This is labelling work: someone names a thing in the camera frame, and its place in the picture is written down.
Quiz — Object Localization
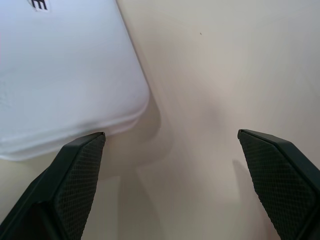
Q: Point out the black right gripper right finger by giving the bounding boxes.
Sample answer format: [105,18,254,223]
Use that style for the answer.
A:
[237,128,320,240]

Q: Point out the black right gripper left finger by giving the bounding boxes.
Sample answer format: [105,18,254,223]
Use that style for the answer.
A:
[0,131,107,240]

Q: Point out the white box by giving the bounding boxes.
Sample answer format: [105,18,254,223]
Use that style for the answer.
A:
[0,0,151,162]

